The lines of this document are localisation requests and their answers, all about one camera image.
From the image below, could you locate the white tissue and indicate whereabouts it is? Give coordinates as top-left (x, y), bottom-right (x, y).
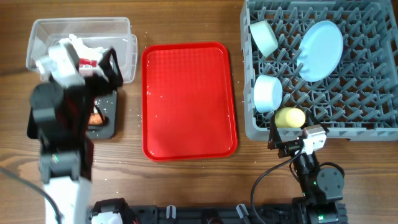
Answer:
top-left (63, 34), bottom-right (108, 61)

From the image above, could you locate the clear plastic waste bin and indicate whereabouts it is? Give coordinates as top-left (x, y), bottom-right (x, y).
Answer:
top-left (25, 17), bottom-right (137, 83)

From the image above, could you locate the orange sweet potato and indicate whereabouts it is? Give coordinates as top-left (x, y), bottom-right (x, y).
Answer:
top-left (88, 113), bottom-right (105, 126)

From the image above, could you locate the yellow plastic cup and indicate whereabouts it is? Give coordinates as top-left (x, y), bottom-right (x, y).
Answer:
top-left (275, 108), bottom-right (306, 128)

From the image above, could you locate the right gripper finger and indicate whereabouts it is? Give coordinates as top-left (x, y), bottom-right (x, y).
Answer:
top-left (306, 112), bottom-right (329, 134)
top-left (268, 119), bottom-right (282, 150)

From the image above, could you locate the red snack wrapper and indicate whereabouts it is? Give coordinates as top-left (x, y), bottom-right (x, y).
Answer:
top-left (79, 58), bottom-right (97, 68)

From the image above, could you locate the black waste tray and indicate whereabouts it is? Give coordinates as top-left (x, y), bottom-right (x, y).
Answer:
top-left (27, 85), bottom-right (118, 142)

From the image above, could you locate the green bowl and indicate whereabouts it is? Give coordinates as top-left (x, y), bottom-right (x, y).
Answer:
top-left (249, 21), bottom-right (278, 57)

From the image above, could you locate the red serving tray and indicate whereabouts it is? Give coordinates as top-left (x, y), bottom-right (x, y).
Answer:
top-left (141, 42), bottom-right (238, 162)

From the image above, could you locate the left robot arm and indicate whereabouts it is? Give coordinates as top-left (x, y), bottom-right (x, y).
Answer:
top-left (27, 44), bottom-right (123, 223)

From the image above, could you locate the grey dishwasher rack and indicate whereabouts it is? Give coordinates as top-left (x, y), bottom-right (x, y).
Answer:
top-left (240, 1), bottom-right (397, 141)

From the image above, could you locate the large light blue plate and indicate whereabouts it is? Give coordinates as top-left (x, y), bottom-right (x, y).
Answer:
top-left (297, 21), bottom-right (343, 82)

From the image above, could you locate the small light blue bowl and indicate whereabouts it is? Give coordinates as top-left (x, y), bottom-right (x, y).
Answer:
top-left (253, 75), bottom-right (283, 113)

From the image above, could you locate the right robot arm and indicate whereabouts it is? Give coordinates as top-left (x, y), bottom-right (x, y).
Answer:
top-left (268, 114), bottom-right (348, 223)

